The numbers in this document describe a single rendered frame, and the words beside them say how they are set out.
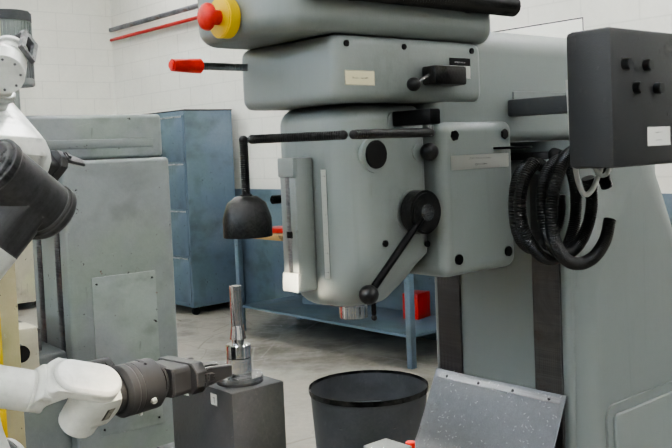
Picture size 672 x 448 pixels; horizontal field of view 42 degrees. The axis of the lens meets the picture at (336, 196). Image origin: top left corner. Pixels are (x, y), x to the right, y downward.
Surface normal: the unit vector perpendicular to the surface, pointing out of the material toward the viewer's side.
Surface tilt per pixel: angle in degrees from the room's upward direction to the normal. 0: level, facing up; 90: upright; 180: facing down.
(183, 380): 90
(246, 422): 90
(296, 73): 90
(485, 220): 90
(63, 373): 44
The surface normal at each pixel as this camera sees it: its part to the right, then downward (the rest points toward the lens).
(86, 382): 0.50, -0.72
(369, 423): -0.07, 0.12
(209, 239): 0.65, 0.01
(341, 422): -0.49, 0.13
